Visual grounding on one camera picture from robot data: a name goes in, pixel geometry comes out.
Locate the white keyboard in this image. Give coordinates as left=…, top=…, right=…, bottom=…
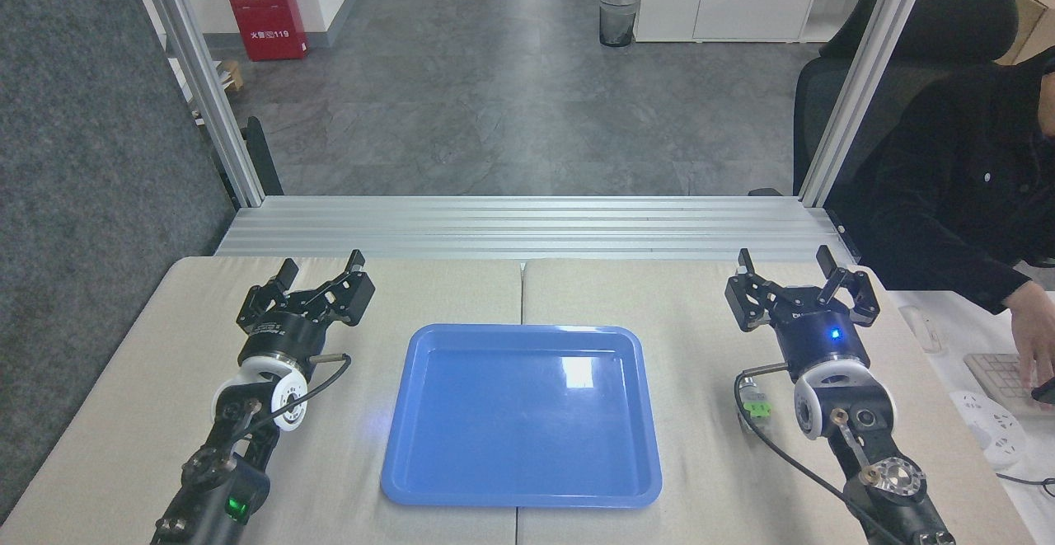
left=963, top=352, right=1055, bottom=419

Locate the thin black desk cable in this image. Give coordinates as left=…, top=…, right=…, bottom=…
left=995, top=472, right=1055, bottom=499

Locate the red fire extinguisher box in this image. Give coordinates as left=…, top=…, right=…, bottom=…
left=216, top=0, right=310, bottom=63

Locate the person's hand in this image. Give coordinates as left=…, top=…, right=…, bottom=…
left=1006, top=280, right=1055, bottom=390

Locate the white computer mouse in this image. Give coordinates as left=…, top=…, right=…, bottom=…
left=898, top=305, right=945, bottom=355

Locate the white power strip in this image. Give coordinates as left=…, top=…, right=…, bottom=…
left=948, top=390, right=1029, bottom=471

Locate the brown cardboard box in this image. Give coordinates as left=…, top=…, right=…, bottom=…
left=948, top=0, right=1055, bottom=68

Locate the white desk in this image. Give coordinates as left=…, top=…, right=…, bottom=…
left=885, top=289, right=1055, bottom=545

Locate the black partition foot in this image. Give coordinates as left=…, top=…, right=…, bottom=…
left=241, top=115, right=284, bottom=198

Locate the black office chair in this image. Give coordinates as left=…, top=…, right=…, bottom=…
left=792, top=0, right=1021, bottom=196

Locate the grey mesh trash bin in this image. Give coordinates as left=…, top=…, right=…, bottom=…
left=598, top=0, right=641, bottom=49

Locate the person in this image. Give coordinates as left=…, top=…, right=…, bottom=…
left=847, top=46, right=1055, bottom=315

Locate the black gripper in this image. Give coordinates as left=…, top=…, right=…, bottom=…
left=237, top=250, right=377, bottom=365
left=724, top=244, right=882, bottom=378

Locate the ribbed aluminium rail platform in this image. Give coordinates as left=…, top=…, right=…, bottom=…
left=213, top=195, right=860, bottom=265

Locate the blue plastic tray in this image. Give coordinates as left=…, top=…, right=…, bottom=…
left=380, top=323, right=663, bottom=509

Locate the grey felt partition panel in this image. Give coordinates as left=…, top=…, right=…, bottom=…
left=0, top=0, right=241, bottom=523

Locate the green grey switch part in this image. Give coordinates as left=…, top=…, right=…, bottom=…
left=738, top=378, right=775, bottom=433

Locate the silver aluminium post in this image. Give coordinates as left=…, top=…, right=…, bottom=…
left=797, top=0, right=938, bottom=209
left=122, top=0, right=267, bottom=209

